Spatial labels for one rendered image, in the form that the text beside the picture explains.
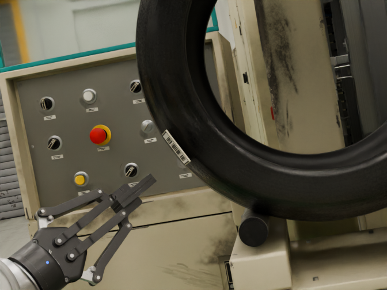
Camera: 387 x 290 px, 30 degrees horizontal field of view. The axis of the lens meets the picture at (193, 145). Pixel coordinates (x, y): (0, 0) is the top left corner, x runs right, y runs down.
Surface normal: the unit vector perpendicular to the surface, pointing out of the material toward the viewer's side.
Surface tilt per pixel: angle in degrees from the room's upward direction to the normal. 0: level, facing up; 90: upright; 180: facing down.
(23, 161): 90
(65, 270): 70
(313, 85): 90
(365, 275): 0
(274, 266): 90
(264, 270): 90
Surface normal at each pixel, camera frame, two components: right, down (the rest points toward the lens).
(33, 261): 0.21, -0.59
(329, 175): -0.10, 0.26
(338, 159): -0.17, -0.10
